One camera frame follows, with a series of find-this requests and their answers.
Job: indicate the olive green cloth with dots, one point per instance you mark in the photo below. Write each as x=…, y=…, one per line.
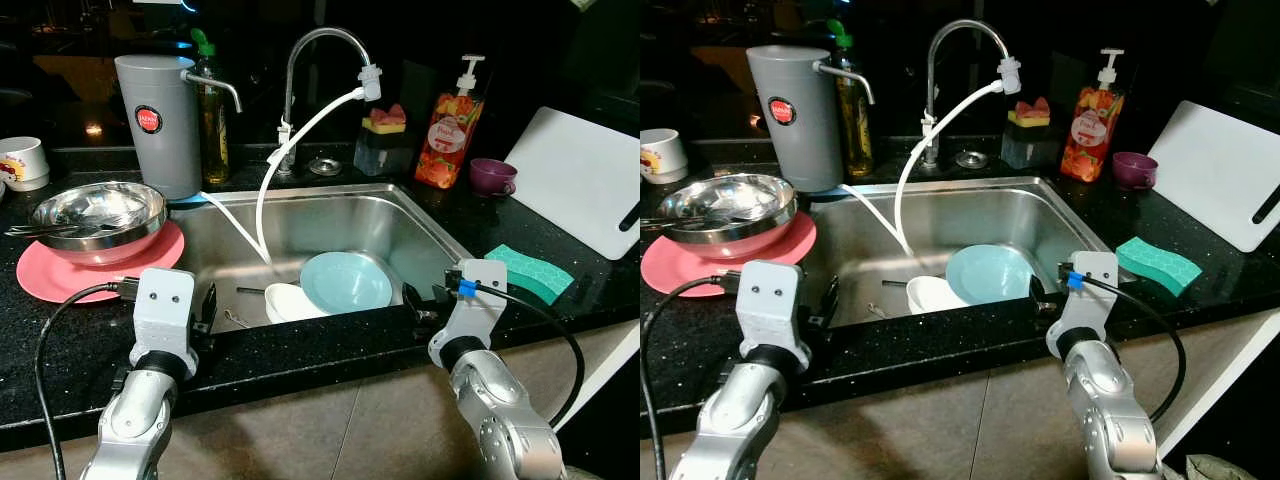
x=1220, y=468

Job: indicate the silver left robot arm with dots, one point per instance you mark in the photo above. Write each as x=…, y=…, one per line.
x=735, y=420
x=130, y=420

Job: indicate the white cutting board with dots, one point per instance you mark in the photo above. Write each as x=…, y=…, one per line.
x=1215, y=170
x=578, y=180

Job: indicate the white faucet diverter valve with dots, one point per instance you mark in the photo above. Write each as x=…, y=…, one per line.
x=371, y=83
x=1009, y=75

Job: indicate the white bowl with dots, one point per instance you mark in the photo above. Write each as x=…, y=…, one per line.
x=932, y=295
x=290, y=303

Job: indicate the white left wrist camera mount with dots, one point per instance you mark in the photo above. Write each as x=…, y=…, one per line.
x=163, y=300
x=768, y=300

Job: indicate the white tape wrap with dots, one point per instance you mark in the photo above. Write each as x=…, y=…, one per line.
x=283, y=133
x=930, y=126

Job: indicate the chrome gooseneck faucet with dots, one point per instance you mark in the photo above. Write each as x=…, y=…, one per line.
x=932, y=95
x=289, y=100

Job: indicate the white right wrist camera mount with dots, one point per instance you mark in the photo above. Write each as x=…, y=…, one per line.
x=1085, y=300
x=475, y=310

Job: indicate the green sponge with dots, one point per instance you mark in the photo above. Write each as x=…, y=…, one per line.
x=1158, y=265
x=530, y=272

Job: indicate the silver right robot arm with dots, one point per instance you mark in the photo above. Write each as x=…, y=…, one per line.
x=500, y=420
x=1110, y=410

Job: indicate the green-capped oil bottle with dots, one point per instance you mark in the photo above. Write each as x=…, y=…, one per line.
x=857, y=135
x=215, y=140

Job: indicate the stainless steel sink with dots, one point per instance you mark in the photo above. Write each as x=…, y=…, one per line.
x=960, y=215
x=320, y=220

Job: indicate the purple cup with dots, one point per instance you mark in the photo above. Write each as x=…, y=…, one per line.
x=1135, y=170
x=491, y=177

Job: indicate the stainless steel bowl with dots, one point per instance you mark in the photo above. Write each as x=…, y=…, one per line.
x=740, y=195
x=110, y=205

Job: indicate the white cabinet panel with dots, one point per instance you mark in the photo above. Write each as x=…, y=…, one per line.
x=1240, y=368
x=610, y=372

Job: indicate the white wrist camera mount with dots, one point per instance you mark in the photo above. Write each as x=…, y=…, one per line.
x=475, y=310
x=768, y=300
x=163, y=300
x=1085, y=300

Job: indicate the pink plate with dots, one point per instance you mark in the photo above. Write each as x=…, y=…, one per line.
x=50, y=280
x=680, y=275

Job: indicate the dark sponge holder box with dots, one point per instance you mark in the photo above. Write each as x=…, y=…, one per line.
x=383, y=153
x=1030, y=147

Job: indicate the yellow and pink sponge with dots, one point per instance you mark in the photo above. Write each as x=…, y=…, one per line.
x=384, y=122
x=1029, y=115

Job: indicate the white printed mug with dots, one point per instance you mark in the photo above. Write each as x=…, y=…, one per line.
x=662, y=155
x=22, y=162

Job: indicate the blue flat pad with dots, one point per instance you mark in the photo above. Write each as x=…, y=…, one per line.
x=190, y=199
x=830, y=192

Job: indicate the orange dish soap pump bottle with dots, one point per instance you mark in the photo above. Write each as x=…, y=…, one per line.
x=447, y=140
x=1092, y=135

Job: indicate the grey water filter canister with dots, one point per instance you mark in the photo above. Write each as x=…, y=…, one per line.
x=155, y=160
x=790, y=150

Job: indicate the round metal sink cap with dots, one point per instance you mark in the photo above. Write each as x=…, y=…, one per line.
x=972, y=160
x=325, y=167

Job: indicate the light blue plate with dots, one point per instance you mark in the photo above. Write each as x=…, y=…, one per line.
x=345, y=283
x=988, y=275

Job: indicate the small thin metal piece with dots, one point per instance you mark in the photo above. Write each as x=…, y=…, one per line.
x=877, y=311
x=236, y=318

